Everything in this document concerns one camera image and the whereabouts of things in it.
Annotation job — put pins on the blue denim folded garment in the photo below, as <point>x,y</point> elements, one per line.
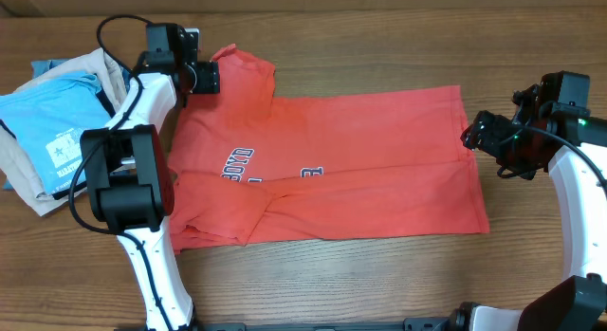
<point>47,65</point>

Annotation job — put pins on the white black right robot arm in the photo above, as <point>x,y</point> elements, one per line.
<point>552,130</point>

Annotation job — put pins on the beige folded garment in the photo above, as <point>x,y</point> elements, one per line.
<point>15,163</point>

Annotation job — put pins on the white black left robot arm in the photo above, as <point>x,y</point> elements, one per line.
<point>126,173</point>

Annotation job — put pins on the light blue folded t-shirt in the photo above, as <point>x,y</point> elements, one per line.
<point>52,127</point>

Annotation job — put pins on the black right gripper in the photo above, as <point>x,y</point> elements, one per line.
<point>493,126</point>

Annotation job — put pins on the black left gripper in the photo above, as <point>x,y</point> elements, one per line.
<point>208,80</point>

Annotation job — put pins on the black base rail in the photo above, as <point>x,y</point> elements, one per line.
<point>409,324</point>

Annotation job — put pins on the red printed t-shirt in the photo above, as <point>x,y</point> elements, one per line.
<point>252,167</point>

